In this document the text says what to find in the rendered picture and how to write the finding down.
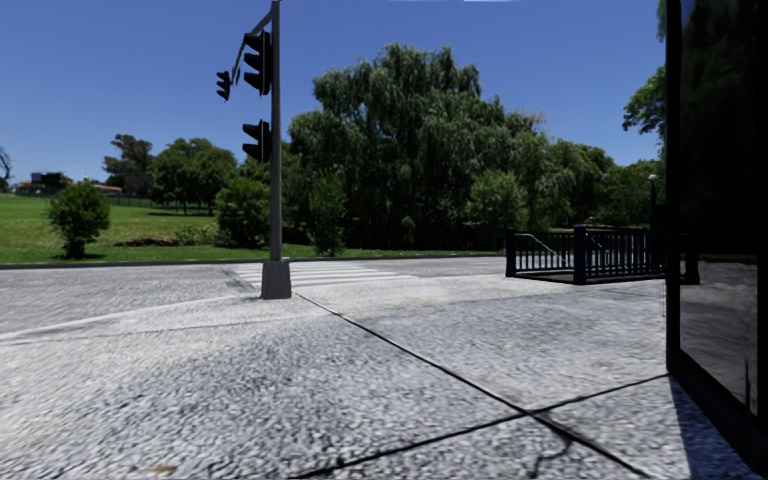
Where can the trees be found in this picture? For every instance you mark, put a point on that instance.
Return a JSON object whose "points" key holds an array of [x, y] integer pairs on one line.
{"points": [[408, 156]]}

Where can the traffic light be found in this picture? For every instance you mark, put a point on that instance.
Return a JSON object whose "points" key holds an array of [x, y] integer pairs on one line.
{"points": [[275, 180]]}

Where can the dark stairway railing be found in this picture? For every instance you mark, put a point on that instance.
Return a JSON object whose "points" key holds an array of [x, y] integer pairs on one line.
{"points": [[591, 252]]}

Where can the tree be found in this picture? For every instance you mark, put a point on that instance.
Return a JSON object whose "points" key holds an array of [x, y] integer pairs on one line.
{"points": [[78, 216]]}

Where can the glass tower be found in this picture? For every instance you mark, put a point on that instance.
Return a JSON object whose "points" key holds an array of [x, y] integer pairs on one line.
{"points": [[720, 180]]}

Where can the row of buildings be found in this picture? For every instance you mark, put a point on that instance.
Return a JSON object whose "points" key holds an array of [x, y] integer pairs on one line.
{"points": [[45, 182]]}

